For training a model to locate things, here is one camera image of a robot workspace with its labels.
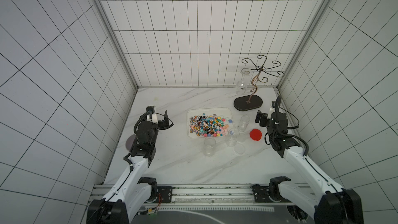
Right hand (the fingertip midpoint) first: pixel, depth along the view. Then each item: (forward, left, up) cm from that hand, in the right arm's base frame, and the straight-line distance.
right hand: (270, 110), depth 82 cm
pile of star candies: (-2, +29, -16) cm, 34 cm away
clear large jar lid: (-15, +15, -19) cm, 29 cm away
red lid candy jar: (-16, +32, -18) cm, 40 cm away
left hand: (-5, +61, 0) cm, 62 cm away
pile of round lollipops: (-2, +32, -16) cm, 36 cm away
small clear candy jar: (-2, +12, -12) cm, 17 cm away
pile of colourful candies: (-1, +40, -17) cm, 44 cm away
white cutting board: (+10, +20, -19) cm, 30 cm away
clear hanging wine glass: (+16, +14, +1) cm, 21 cm away
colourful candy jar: (-8, +18, -19) cm, 27 cm away
